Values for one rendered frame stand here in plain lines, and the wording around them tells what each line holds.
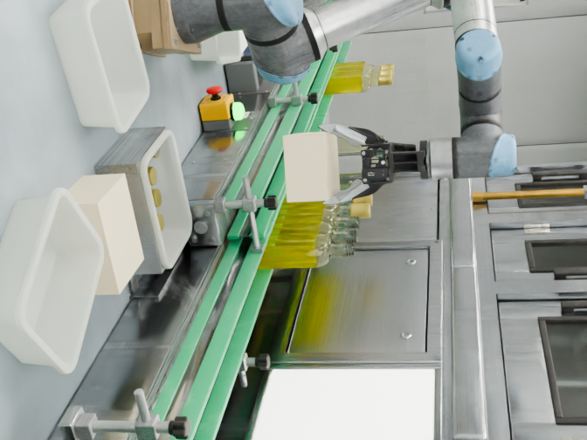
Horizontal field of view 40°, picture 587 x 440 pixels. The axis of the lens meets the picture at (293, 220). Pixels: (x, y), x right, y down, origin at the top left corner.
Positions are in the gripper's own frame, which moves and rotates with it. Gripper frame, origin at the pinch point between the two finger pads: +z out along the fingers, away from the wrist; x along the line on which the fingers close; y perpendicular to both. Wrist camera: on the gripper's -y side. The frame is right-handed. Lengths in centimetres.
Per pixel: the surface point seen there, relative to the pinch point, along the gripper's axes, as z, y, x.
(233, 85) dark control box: 34, -66, -19
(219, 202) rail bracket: 21.1, -2.3, 6.7
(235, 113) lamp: 27, -41, -11
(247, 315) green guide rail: 16.1, 1.4, 28.6
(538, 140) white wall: -96, -650, 27
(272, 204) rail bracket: 10.6, -2.5, 7.5
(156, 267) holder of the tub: 28.9, 14.2, 16.2
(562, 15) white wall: -115, -609, -82
